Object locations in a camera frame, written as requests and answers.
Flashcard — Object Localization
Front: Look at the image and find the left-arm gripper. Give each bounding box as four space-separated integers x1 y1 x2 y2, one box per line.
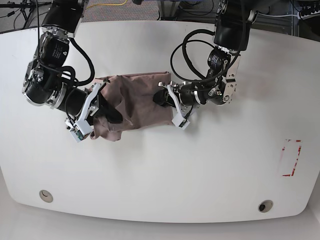
152 81 208 120

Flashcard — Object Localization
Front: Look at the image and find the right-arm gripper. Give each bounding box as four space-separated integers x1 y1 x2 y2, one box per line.
56 82 123 128

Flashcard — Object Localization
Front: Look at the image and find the dusty pink T-shirt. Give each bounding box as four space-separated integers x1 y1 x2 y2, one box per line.
90 71 173 142

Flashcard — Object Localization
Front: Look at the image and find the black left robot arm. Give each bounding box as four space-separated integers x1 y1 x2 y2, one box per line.
153 0 258 110

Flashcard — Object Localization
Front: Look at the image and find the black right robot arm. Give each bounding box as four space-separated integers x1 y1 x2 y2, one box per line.
22 0 123 127

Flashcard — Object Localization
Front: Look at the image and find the left table grommet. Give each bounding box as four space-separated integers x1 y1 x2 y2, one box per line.
39 190 54 203

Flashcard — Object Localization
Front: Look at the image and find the table grommet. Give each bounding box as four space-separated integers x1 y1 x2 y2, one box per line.
39 190 54 203
258 200 274 213

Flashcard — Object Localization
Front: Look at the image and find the red tape marking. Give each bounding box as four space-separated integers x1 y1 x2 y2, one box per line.
278 139 302 177

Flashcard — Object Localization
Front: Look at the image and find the black tripod stand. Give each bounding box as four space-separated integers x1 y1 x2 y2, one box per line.
0 0 51 30

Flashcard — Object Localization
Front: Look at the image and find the right table grommet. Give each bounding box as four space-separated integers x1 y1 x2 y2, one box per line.
258 200 274 213

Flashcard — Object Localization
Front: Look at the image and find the white power strip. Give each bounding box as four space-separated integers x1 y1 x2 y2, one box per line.
298 7 320 20

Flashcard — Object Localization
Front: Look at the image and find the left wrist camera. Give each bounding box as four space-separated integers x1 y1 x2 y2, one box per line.
172 114 190 130

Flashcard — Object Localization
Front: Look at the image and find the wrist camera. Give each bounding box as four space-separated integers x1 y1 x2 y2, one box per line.
172 114 190 130
65 119 93 143

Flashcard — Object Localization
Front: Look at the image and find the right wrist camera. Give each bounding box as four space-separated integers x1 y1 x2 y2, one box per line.
65 119 93 143

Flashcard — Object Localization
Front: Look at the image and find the yellow cable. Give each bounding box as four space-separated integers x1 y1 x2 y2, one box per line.
87 0 128 10

